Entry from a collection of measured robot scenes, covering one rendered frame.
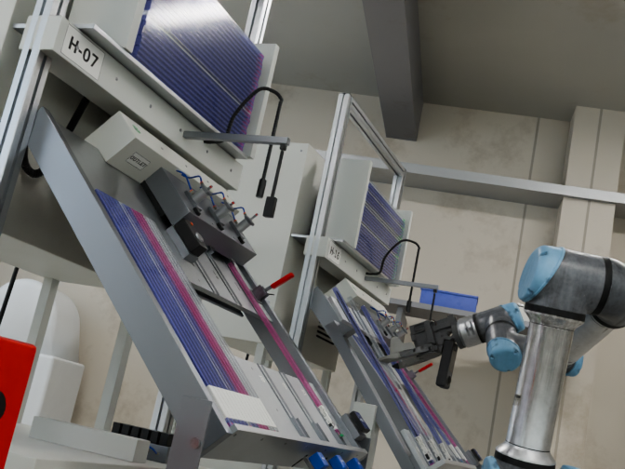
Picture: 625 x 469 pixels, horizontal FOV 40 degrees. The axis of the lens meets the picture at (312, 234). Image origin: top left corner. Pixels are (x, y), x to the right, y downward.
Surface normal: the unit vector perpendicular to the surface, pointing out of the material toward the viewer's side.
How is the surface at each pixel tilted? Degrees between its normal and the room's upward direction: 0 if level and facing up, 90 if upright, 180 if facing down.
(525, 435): 100
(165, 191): 90
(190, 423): 90
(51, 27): 90
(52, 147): 90
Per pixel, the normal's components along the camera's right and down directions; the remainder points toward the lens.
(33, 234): 0.92, 0.10
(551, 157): -0.15, -0.26
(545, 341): -0.36, -0.10
